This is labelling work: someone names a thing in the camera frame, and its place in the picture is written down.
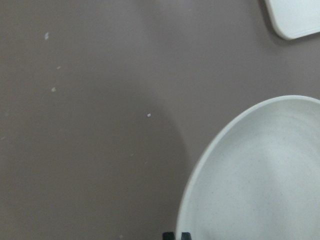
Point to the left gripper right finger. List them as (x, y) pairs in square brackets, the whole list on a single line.
[(185, 236)]

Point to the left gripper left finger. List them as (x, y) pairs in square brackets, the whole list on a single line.
[(168, 236)]

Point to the white round plate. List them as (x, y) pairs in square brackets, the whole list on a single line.
[(259, 178)]

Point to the cream rabbit tray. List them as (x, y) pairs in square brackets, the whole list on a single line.
[(293, 19)]

